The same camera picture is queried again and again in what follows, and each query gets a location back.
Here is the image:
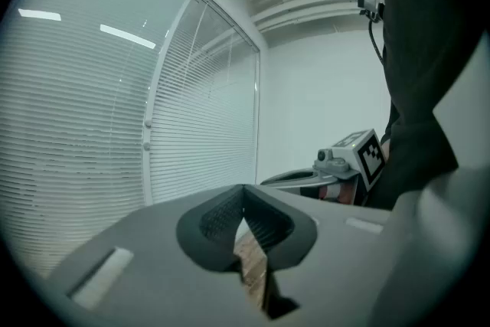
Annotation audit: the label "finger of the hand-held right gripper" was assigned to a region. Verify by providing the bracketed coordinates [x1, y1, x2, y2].
[261, 172, 325, 188]
[272, 168, 319, 178]

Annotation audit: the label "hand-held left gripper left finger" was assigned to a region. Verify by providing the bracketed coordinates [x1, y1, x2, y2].
[47, 183, 269, 327]

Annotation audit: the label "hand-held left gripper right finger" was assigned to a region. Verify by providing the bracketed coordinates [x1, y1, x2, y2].
[243, 183, 401, 327]

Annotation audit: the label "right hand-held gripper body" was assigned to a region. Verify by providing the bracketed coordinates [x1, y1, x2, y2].
[313, 129, 387, 206]

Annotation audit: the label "white venetian window blinds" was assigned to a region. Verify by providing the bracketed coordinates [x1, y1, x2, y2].
[151, 0, 261, 204]
[0, 0, 196, 280]

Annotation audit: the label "person's right forearm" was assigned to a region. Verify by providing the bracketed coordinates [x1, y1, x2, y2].
[381, 136, 392, 168]

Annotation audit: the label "person's right hand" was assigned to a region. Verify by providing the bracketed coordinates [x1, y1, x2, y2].
[318, 181, 358, 204]

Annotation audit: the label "person's black shirt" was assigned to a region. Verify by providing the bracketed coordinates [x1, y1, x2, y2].
[359, 0, 490, 211]

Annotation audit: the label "black cable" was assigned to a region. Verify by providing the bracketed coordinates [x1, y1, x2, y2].
[367, 17, 386, 66]

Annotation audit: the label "grey window frame post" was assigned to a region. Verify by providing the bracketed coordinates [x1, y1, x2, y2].
[142, 0, 199, 208]

